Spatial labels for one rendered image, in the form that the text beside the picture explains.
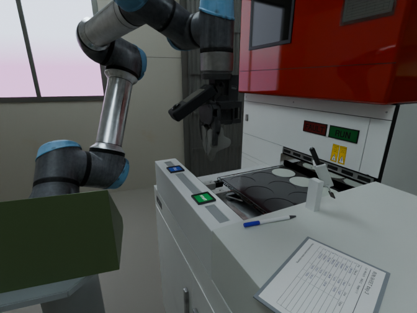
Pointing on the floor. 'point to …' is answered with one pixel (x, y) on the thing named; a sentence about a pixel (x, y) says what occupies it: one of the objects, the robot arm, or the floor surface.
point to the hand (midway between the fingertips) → (208, 156)
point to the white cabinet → (183, 271)
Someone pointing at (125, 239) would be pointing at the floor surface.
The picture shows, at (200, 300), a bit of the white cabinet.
